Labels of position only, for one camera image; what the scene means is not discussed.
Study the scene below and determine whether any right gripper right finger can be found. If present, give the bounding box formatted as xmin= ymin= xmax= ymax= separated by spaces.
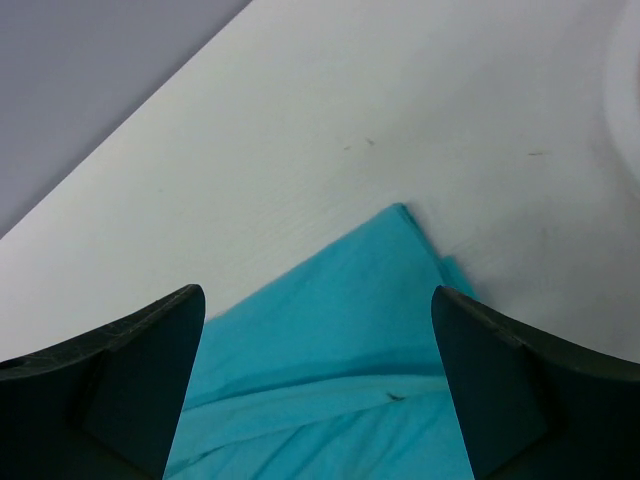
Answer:
xmin=431 ymin=287 xmax=639 ymax=479

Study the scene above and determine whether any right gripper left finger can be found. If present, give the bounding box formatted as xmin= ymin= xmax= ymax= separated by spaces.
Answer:
xmin=1 ymin=284 xmax=205 ymax=479

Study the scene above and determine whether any teal t-shirt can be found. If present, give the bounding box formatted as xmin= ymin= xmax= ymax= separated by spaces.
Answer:
xmin=165 ymin=204 xmax=472 ymax=479

